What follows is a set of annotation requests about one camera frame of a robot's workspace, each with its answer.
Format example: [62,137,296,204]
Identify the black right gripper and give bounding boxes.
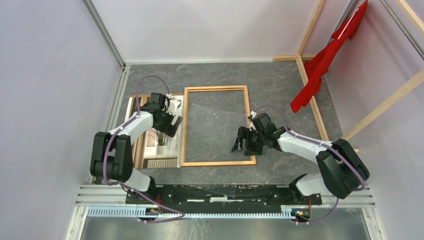
[231,126,266,156]

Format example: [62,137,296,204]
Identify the golden wooden picture frame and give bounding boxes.
[180,85,257,167]

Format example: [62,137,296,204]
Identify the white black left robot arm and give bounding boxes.
[89,93,183,204]

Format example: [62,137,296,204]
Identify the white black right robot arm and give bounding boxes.
[231,111,370,204]

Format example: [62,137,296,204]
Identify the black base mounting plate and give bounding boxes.
[146,184,323,215]

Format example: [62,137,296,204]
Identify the light wooden beam structure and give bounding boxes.
[273,0,424,141]

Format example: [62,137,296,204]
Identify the right controller board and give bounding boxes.
[290,208,311,223]

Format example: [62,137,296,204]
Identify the controller board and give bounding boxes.
[290,208,311,223]
[145,207,163,216]

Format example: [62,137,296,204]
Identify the left controller board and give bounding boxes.
[145,207,163,216]

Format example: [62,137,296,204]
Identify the red cloth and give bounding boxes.
[290,0,369,113]

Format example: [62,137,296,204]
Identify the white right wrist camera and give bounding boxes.
[248,111,262,122]

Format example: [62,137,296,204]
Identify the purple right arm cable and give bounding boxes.
[253,104,367,225]

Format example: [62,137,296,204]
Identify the aluminium rail frame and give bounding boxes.
[65,0,385,240]

